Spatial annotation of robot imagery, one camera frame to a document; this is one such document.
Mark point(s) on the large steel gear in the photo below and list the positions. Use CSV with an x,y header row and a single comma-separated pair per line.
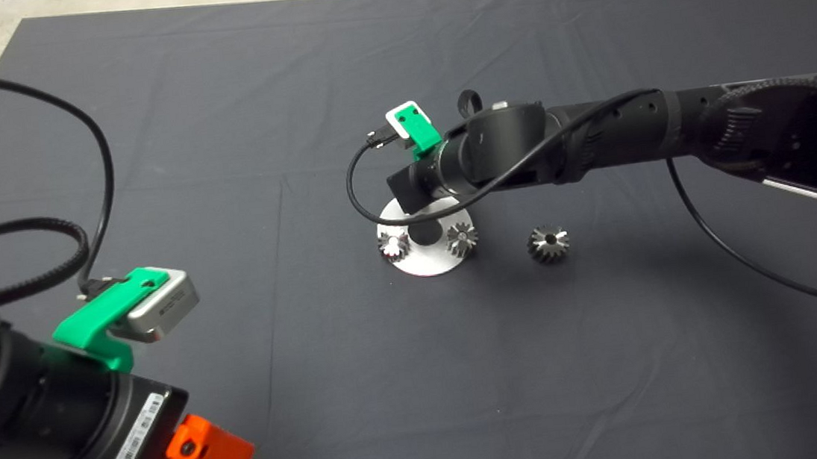
x,y
548,244

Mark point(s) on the dark grey table cloth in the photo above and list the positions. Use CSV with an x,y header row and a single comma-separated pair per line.
x,y
313,328

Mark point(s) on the round metal plate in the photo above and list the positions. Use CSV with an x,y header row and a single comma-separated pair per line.
x,y
426,261

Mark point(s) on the green left camera mount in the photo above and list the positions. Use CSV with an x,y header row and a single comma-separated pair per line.
x,y
92,327

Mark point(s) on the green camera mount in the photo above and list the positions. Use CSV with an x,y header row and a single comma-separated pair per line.
x,y
423,134
92,327

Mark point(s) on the small steel gear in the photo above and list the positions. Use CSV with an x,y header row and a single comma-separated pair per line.
x,y
395,246
462,239

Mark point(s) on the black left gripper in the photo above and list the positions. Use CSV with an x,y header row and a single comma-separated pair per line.
x,y
136,436

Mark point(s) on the silver camera box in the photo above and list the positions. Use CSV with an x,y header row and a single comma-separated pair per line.
x,y
393,120
165,305

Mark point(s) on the green right camera mount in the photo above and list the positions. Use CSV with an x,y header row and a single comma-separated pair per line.
x,y
423,134

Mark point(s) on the silver left camera box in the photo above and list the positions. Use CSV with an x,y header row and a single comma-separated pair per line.
x,y
165,305

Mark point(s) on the silver right camera box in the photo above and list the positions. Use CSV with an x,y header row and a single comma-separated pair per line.
x,y
393,120

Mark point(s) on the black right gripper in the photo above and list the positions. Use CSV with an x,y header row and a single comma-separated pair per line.
x,y
423,183

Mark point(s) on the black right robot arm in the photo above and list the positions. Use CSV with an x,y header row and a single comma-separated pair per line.
x,y
631,133

